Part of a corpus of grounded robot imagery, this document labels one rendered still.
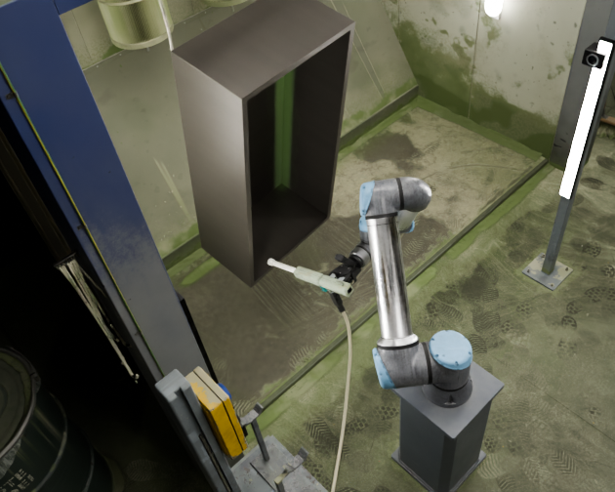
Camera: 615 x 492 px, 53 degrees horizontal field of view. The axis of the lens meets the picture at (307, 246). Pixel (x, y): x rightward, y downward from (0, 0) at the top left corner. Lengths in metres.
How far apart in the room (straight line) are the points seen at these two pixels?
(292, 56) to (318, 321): 1.60
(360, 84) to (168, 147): 1.47
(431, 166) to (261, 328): 1.64
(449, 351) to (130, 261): 1.12
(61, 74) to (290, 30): 1.14
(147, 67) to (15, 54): 2.42
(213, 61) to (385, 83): 2.48
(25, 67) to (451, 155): 3.30
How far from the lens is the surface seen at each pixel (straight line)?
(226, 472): 1.73
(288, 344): 3.30
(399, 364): 2.20
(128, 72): 3.74
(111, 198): 1.62
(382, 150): 4.34
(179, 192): 3.74
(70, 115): 1.48
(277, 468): 2.16
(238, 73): 2.19
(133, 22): 3.32
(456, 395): 2.37
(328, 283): 2.63
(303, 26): 2.40
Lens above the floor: 2.76
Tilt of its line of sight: 47 degrees down
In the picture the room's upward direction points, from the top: 9 degrees counter-clockwise
